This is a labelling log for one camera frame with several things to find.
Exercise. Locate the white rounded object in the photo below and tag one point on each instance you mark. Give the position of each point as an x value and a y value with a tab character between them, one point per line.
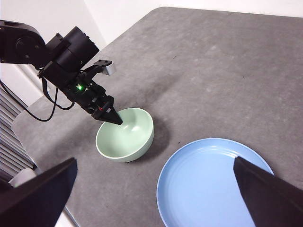
23	176

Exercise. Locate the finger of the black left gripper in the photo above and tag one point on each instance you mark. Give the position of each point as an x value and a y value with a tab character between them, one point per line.
109	114

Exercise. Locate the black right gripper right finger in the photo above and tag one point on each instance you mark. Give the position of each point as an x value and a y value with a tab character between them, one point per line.
272	201

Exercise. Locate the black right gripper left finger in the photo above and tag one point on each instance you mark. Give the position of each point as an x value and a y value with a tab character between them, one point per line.
35	201

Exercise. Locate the grey ribbed panel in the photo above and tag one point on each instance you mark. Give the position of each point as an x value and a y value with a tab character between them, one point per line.
9	132

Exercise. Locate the green bowl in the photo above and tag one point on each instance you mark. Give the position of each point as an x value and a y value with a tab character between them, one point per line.
127	142

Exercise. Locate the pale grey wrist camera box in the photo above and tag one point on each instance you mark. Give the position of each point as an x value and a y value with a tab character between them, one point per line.
109	70

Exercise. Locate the blue plate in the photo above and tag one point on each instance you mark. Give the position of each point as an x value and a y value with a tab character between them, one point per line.
201	184

